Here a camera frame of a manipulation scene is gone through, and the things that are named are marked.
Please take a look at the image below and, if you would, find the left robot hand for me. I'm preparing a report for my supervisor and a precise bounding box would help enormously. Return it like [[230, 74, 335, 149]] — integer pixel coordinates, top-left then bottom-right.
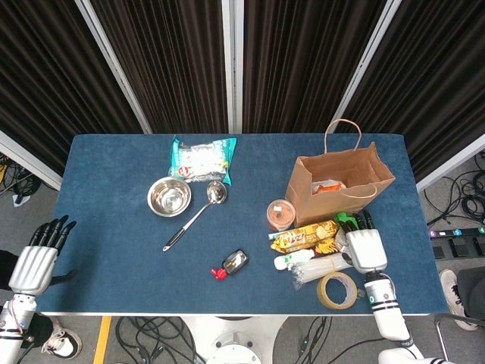
[[8, 215, 78, 295]]

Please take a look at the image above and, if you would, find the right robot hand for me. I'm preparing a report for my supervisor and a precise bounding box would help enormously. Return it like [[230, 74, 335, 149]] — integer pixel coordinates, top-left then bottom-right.
[[338, 210, 388, 275]]

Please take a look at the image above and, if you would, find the orange snack packet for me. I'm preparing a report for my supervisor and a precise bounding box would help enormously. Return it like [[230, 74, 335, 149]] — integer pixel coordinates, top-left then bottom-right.
[[311, 180, 346, 196]]

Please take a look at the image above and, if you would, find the brown paper bag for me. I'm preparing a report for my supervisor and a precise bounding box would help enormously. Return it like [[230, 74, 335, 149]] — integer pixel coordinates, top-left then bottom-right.
[[284, 118, 396, 228]]

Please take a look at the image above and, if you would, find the yellow pink feather shuttlecock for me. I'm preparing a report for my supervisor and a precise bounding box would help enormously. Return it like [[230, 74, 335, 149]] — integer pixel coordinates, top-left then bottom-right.
[[314, 237, 342, 259]]

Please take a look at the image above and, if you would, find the black trouser leg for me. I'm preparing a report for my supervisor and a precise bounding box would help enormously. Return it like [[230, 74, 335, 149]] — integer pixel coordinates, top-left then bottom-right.
[[22, 314, 54, 346], [456, 265, 485, 319]]

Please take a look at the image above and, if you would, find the brown tape roll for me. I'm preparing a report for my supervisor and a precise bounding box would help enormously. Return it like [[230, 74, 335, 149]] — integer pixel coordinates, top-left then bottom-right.
[[316, 271, 358, 310]]

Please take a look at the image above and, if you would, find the gold biscuit packet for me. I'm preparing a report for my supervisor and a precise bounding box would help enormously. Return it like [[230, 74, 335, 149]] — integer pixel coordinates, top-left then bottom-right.
[[270, 221, 340, 254]]

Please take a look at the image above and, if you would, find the small white bottle green print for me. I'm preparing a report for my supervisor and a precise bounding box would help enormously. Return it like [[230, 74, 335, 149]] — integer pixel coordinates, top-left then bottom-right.
[[274, 249, 316, 271]]

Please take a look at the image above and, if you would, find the white black sneaker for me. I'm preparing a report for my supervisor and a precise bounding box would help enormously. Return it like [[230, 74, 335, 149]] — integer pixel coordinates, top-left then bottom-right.
[[41, 322, 83, 359]]

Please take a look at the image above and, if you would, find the black pedal strip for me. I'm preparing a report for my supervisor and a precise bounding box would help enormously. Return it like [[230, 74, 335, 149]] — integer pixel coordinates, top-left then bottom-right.
[[427, 226, 485, 261]]

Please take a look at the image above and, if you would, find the clear jar of rubber bands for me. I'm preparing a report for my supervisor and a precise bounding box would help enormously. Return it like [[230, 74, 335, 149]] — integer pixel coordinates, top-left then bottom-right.
[[266, 199, 296, 232]]

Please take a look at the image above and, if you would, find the grey shoe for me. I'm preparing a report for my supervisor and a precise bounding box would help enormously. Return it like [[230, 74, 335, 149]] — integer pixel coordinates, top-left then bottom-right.
[[439, 268, 479, 331]]

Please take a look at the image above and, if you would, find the black red car key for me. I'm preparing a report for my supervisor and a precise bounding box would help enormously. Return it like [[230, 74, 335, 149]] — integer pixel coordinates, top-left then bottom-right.
[[211, 248, 249, 281]]

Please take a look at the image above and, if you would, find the stainless steel bowl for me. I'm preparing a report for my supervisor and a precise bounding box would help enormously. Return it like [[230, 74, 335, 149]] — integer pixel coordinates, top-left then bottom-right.
[[147, 176, 192, 218]]

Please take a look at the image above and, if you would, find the dark pleated curtain panel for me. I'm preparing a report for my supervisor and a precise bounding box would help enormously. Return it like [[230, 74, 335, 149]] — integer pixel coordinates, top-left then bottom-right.
[[242, 0, 387, 133], [0, 0, 143, 175], [336, 0, 485, 179], [90, 0, 228, 134]]

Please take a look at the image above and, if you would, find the teal plastic food packet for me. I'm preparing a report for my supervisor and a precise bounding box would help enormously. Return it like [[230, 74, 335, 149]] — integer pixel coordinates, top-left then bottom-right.
[[167, 135, 238, 187]]

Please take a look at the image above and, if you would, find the black floor cable bundle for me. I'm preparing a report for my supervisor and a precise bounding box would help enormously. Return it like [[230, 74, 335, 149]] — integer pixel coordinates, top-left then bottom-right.
[[0, 153, 42, 206], [114, 316, 208, 364], [424, 151, 485, 228]]

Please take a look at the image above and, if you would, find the white partition frame post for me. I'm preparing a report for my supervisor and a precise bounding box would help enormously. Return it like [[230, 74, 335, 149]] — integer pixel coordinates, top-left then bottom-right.
[[74, 0, 153, 134], [416, 134, 485, 190], [221, 0, 245, 134], [327, 0, 402, 133], [0, 130, 64, 190]]

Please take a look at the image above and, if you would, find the steel ladle black handle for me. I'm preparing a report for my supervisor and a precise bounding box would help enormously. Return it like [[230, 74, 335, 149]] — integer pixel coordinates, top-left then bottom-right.
[[162, 180, 228, 252]]

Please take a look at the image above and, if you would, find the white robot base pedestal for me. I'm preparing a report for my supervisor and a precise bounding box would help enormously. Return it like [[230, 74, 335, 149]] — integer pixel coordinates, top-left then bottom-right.
[[180, 315, 285, 364]]

